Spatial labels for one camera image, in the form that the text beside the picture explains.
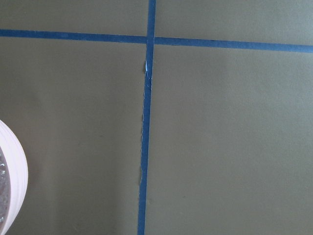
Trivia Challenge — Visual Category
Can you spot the clear ice cubes pile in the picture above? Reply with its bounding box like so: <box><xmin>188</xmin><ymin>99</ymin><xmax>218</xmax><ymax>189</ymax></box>
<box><xmin>0</xmin><ymin>150</ymin><xmax>10</xmax><ymax>227</ymax></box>

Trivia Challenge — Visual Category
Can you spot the pink bowl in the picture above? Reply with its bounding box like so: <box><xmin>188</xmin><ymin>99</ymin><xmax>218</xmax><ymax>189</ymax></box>
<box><xmin>0</xmin><ymin>121</ymin><xmax>28</xmax><ymax>235</ymax></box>

